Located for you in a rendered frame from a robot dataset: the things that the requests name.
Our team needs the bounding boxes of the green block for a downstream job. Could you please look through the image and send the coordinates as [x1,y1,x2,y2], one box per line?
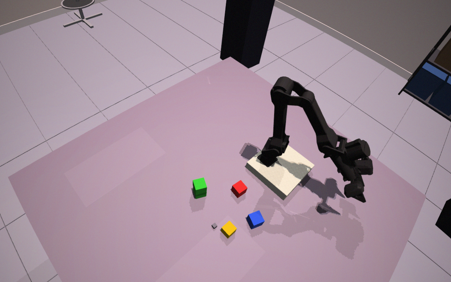
[193,187,207,199]
[193,178,207,195]

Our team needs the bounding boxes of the red block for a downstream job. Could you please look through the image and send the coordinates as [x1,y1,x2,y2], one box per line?
[231,180,247,198]

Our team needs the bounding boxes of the blue block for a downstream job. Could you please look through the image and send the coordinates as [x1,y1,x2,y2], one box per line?
[246,211,264,229]

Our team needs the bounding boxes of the yellow cube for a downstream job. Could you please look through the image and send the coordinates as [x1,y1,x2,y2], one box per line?
[221,221,237,238]

